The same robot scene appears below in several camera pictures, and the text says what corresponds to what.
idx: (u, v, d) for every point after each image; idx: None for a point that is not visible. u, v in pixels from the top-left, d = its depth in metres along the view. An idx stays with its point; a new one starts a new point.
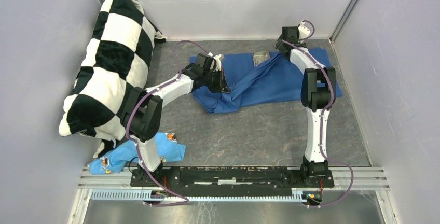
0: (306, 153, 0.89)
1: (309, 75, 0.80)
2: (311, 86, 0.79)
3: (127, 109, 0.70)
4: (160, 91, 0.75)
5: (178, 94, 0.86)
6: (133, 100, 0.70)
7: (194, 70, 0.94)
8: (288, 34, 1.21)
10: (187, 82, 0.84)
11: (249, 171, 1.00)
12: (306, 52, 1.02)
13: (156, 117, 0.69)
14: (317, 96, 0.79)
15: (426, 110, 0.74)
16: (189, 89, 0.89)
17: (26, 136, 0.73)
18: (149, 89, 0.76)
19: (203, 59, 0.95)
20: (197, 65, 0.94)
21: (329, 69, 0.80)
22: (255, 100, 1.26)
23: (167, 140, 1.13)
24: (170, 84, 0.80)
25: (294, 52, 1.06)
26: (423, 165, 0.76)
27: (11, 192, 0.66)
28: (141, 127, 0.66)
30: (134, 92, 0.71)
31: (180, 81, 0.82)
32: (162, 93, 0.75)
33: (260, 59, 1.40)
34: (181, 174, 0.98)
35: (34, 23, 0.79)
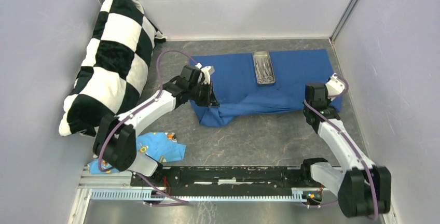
0: (312, 170, 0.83)
1: (353, 183, 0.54)
2: (356, 194, 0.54)
3: (99, 139, 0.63)
4: (134, 117, 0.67)
5: (160, 114, 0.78)
6: (103, 130, 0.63)
7: (179, 84, 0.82)
8: (315, 97, 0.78)
10: (167, 100, 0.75)
11: (249, 171, 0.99)
12: (344, 132, 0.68)
13: (131, 146, 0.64)
14: (363, 206, 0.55)
15: (426, 111, 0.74)
16: (172, 107, 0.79)
17: (27, 135, 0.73)
18: (121, 116, 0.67)
19: (189, 71, 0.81)
20: (182, 78, 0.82)
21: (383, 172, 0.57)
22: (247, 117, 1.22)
23: (167, 140, 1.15)
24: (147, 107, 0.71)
25: (325, 127, 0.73)
26: (423, 166, 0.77)
27: (12, 192, 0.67)
28: (115, 159, 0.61)
30: (105, 120, 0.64)
31: (160, 100, 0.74)
32: (137, 120, 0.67)
33: (260, 59, 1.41)
34: (181, 174, 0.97)
35: (34, 22, 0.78)
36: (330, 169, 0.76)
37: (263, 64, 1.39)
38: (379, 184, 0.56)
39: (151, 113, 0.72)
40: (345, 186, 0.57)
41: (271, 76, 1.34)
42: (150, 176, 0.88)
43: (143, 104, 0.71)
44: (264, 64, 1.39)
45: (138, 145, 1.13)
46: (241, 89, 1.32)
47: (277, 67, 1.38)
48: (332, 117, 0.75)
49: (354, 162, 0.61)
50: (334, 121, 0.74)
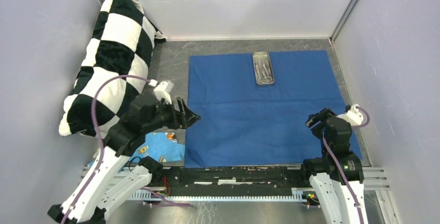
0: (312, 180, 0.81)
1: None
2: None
3: None
4: (77, 205, 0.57)
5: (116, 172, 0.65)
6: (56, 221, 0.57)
7: (129, 123, 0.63)
8: (337, 140, 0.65)
10: (112, 165, 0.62)
11: (249, 171, 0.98)
12: (359, 207, 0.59)
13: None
14: None
15: (426, 111, 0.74)
16: (125, 159, 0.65)
17: (27, 136, 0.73)
18: (64, 206, 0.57)
19: (136, 110, 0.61)
20: (132, 117, 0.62)
21: None
22: (224, 151, 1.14)
23: (167, 140, 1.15)
24: (94, 179, 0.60)
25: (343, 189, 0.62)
26: (423, 166, 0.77)
27: (12, 192, 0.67)
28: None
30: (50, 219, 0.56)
31: (103, 170, 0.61)
32: (81, 205, 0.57)
33: (260, 60, 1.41)
34: (181, 174, 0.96)
35: (34, 22, 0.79)
36: (331, 191, 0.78)
37: (263, 64, 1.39)
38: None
39: (99, 187, 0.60)
40: None
41: (271, 77, 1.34)
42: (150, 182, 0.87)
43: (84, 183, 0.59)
44: (264, 64, 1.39)
45: None
46: (239, 94, 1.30)
47: (277, 68, 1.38)
48: (354, 175, 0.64)
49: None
50: (354, 183, 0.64)
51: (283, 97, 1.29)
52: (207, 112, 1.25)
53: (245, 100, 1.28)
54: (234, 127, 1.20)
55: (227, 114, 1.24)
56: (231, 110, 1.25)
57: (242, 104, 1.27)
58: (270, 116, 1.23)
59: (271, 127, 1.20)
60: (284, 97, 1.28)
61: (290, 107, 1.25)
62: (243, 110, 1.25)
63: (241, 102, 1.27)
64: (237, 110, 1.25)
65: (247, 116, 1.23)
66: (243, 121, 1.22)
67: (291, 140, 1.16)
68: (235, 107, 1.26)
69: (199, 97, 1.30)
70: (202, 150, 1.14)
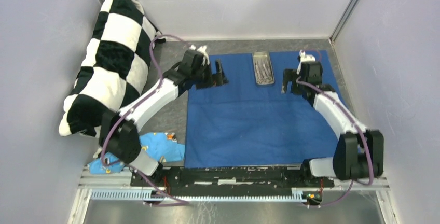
0: (313, 170, 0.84)
1: (348, 145, 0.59)
2: (352, 158, 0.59)
3: (102, 135, 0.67)
4: (135, 111, 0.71)
5: (163, 104, 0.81)
6: (106, 124, 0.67)
7: (181, 70, 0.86)
8: (310, 73, 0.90)
10: (167, 92, 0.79)
11: (249, 171, 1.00)
12: (338, 102, 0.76)
13: (134, 142, 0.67)
14: (358, 169, 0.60)
15: (426, 111, 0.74)
16: (174, 96, 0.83)
17: (27, 135, 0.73)
18: (123, 111, 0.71)
19: (190, 57, 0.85)
20: (184, 64, 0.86)
21: (375, 134, 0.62)
22: (223, 150, 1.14)
23: (167, 140, 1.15)
24: (150, 97, 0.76)
25: (320, 98, 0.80)
26: (423, 165, 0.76)
27: (12, 192, 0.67)
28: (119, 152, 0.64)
30: (106, 118, 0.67)
31: (160, 92, 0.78)
32: (138, 112, 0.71)
33: (260, 60, 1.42)
34: (181, 174, 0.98)
35: (34, 22, 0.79)
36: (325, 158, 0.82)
37: (263, 64, 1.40)
38: (373, 143, 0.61)
39: (152, 105, 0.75)
40: (340, 150, 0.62)
41: (271, 77, 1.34)
42: (151, 176, 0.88)
43: (143, 98, 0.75)
44: (264, 64, 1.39)
45: None
46: (239, 94, 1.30)
47: (277, 68, 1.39)
48: (327, 90, 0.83)
49: (349, 126, 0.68)
50: (329, 94, 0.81)
51: (283, 97, 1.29)
52: (207, 112, 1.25)
53: (245, 101, 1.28)
54: (234, 127, 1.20)
55: (227, 113, 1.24)
56: (231, 110, 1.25)
57: (242, 104, 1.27)
58: (270, 116, 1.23)
59: (271, 128, 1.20)
60: (284, 97, 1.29)
61: (290, 106, 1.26)
62: (243, 110, 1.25)
63: (241, 102, 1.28)
64: (237, 110, 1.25)
65: (247, 116, 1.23)
66: (243, 122, 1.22)
67: (290, 141, 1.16)
68: (235, 107, 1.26)
69: (199, 97, 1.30)
70: (201, 150, 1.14)
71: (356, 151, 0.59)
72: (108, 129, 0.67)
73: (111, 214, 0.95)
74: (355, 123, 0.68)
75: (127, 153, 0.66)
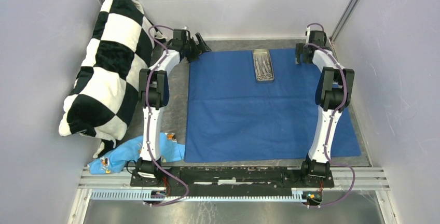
0: (310, 152, 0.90)
1: (326, 75, 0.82)
2: (328, 84, 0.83)
3: (141, 88, 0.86)
4: (161, 67, 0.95)
5: (174, 66, 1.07)
6: (143, 79, 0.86)
7: (175, 43, 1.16)
8: (315, 38, 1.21)
10: (175, 54, 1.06)
11: (249, 171, 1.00)
12: (329, 53, 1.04)
13: (166, 89, 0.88)
14: (331, 96, 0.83)
15: (426, 111, 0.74)
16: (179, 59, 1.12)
17: (27, 135, 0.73)
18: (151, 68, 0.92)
19: (179, 33, 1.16)
20: (176, 39, 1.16)
21: (349, 71, 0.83)
22: (223, 145, 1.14)
23: (167, 140, 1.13)
24: (165, 59, 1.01)
25: (317, 52, 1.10)
26: (423, 165, 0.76)
27: (11, 193, 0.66)
28: (159, 97, 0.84)
30: (142, 74, 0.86)
31: (170, 55, 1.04)
32: (163, 68, 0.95)
33: (260, 57, 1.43)
34: (181, 174, 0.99)
35: (33, 22, 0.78)
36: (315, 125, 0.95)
37: (263, 61, 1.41)
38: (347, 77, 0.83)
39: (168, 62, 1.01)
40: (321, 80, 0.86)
41: (271, 73, 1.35)
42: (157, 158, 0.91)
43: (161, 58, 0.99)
44: (264, 61, 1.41)
45: (138, 145, 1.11)
46: (239, 90, 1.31)
47: (276, 64, 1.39)
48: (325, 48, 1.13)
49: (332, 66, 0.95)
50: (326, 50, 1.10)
51: (283, 93, 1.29)
52: (207, 108, 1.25)
53: (245, 97, 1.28)
54: (234, 122, 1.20)
55: (226, 109, 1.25)
56: (231, 106, 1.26)
57: (242, 100, 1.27)
58: (270, 112, 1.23)
59: (270, 124, 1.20)
60: (284, 94, 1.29)
61: (290, 103, 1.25)
62: (243, 106, 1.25)
63: (241, 98, 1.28)
64: (236, 106, 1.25)
65: (247, 112, 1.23)
66: (242, 117, 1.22)
67: (290, 138, 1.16)
68: (235, 103, 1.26)
69: (198, 93, 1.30)
70: (201, 145, 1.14)
71: (331, 81, 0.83)
72: (145, 83, 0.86)
73: (111, 214, 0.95)
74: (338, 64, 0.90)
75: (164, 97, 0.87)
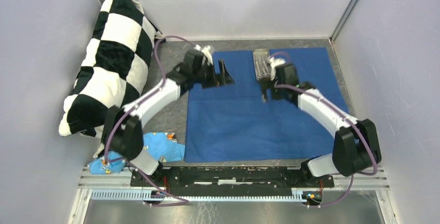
0: (312, 169, 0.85)
1: (345, 141, 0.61)
2: (352, 152, 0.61)
3: (106, 130, 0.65)
4: (139, 107, 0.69)
5: (166, 102, 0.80)
6: (109, 121, 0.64)
7: (182, 71, 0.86)
8: (286, 75, 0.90)
10: (171, 90, 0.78)
11: (249, 171, 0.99)
12: (322, 98, 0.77)
13: (137, 138, 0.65)
14: (360, 160, 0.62)
15: (426, 111, 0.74)
16: (176, 94, 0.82)
17: (27, 135, 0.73)
18: (126, 106, 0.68)
19: (191, 58, 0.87)
20: (186, 65, 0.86)
21: (367, 123, 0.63)
22: (223, 145, 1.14)
23: (167, 140, 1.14)
24: (155, 95, 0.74)
25: (305, 99, 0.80)
26: (423, 166, 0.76)
27: (11, 193, 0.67)
28: (122, 149, 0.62)
30: (110, 112, 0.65)
31: (164, 90, 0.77)
32: (145, 107, 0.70)
33: (260, 57, 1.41)
34: (181, 174, 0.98)
35: (34, 23, 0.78)
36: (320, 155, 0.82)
37: (263, 61, 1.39)
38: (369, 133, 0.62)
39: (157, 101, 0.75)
40: (340, 148, 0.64)
41: None
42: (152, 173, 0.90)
43: (149, 94, 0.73)
44: (264, 61, 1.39)
45: None
46: (239, 90, 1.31)
47: None
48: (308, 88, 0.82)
49: (339, 122, 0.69)
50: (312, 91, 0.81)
51: None
52: (208, 108, 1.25)
53: (245, 97, 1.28)
54: (234, 123, 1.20)
55: (227, 109, 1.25)
56: (231, 106, 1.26)
57: (242, 100, 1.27)
58: (270, 112, 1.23)
59: (270, 124, 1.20)
60: None
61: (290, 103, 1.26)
62: (243, 106, 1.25)
63: (241, 98, 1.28)
64: (236, 107, 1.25)
65: (247, 112, 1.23)
66: (242, 117, 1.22)
67: (290, 138, 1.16)
68: (235, 103, 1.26)
69: (198, 93, 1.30)
70: (201, 145, 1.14)
71: (353, 144, 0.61)
72: (111, 126, 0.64)
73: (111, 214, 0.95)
74: (346, 117, 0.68)
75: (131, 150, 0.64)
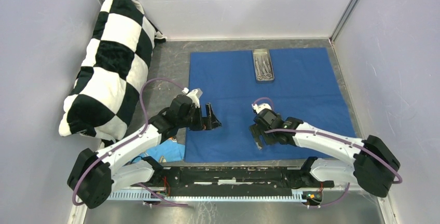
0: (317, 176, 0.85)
1: (367, 169, 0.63)
2: (378, 175, 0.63)
3: (73, 173, 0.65)
4: (113, 154, 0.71)
5: (145, 149, 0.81)
6: (80, 165, 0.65)
7: (168, 116, 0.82)
8: (268, 122, 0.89)
10: (151, 137, 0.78)
11: (249, 171, 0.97)
12: (317, 131, 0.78)
13: (105, 185, 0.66)
14: (387, 178, 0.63)
15: (426, 111, 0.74)
16: (157, 141, 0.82)
17: (27, 135, 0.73)
18: (100, 152, 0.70)
19: (178, 106, 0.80)
20: (172, 111, 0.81)
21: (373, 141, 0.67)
22: (223, 145, 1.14)
23: (167, 141, 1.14)
24: (130, 143, 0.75)
25: (299, 138, 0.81)
26: (424, 166, 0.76)
27: (11, 192, 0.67)
28: (87, 197, 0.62)
30: (83, 155, 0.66)
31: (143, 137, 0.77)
32: (118, 155, 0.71)
33: (260, 57, 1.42)
34: (181, 174, 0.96)
35: (33, 22, 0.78)
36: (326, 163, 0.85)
37: (263, 61, 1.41)
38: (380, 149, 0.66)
39: (133, 149, 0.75)
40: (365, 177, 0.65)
41: (271, 73, 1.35)
42: (147, 181, 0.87)
43: (125, 141, 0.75)
44: (264, 61, 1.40)
45: None
46: (239, 90, 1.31)
47: (276, 64, 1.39)
48: (296, 124, 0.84)
49: (348, 149, 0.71)
50: (301, 126, 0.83)
51: (283, 94, 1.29)
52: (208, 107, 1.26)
53: (245, 97, 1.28)
54: (234, 123, 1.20)
55: (227, 109, 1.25)
56: (231, 106, 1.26)
57: (243, 101, 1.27)
58: None
59: None
60: (284, 94, 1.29)
61: (290, 103, 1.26)
62: (243, 106, 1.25)
63: (241, 98, 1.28)
64: (237, 107, 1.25)
65: (247, 112, 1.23)
66: (243, 117, 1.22)
67: None
68: (235, 103, 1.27)
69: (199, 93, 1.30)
70: (201, 145, 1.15)
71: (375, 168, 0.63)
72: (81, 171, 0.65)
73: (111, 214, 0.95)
74: (353, 143, 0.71)
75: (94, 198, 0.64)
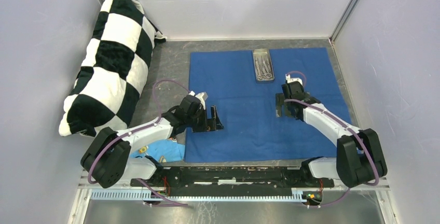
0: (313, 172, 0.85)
1: (346, 150, 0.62)
2: (354, 162, 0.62)
3: (91, 150, 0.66)
4: (132, 135, 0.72)
5: (156, 138, 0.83)
6: (99, 143, 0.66)
7: (177, 114, 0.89)
8: (292, 91, 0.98)
10: (164, 127, 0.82)
11: (249, 171, 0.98)
12: (325, 111, 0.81)
13: (121, 165, 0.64)
14: (363, 173, 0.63)
15: (426, 111, 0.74)
16: (166, 135, 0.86)
17: (27, 135, 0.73)
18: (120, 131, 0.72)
19: (187, 104, 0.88)
20: (181, 109, 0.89)
21: (370, 132, 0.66)
22: (223, 145, 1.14)
23: (167, 140, 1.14)
24: (145, 128, 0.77)
25: (307, 111, 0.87)
26: (424, 166, 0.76)
27: (11, 193, 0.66)
28: (104, 174, 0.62)
30: (102, 133, 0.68)
31: (157, 126, 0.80)
32: (136, 137, 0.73)
33: (260, 57, 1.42)
34: (181, 174, 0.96)
35: (33, 22, 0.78)
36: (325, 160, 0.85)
37: (263, 61, 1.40)
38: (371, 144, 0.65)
39: (148, 135, 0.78)
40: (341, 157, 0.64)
41: (271, 73, 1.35)
42: (147, 179, 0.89)
43: (142, 126, 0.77)
44: (264, 61, 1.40)
45: None
46: (239, 90, 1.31)
47: (276, 64, 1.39)
48: (313, 101, 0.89)
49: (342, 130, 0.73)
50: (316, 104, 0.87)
51: None
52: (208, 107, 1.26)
53: (245, 97, 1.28)
54: (234, 123, 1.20)
55: (227, 109, 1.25)
56: (231, 106, 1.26)
57: (243, 101, 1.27)
58: (270, 112, 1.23)
59: (271, 124, 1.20)
60: None
61: None
62: (243, 106, 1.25)
63: (241, 98, 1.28)
64: (237, 107, 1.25)
65: (247, 112, 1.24)
66: (243, 117, 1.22)
67: (290, 138, 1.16)
68: (235, 103, 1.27)
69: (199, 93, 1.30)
70: (201, 145, 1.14)
71: (355, 154, 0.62)
72: (99, 148, 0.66)
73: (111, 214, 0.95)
74: (347, 126, 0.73)
75: (107, 178, 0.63)
